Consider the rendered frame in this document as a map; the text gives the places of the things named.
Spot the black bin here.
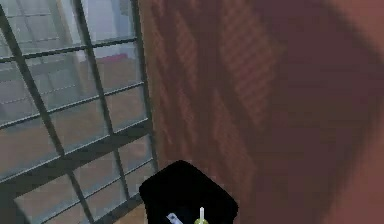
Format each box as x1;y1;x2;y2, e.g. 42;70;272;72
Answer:
138;159;240;224

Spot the grey framed window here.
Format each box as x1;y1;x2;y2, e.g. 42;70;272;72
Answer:
0;0;160;224

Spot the green bottle with white top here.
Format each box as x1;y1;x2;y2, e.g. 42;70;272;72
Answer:
193;206;210;224

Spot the white flat item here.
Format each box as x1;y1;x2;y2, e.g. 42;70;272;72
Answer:
166;212;185;224

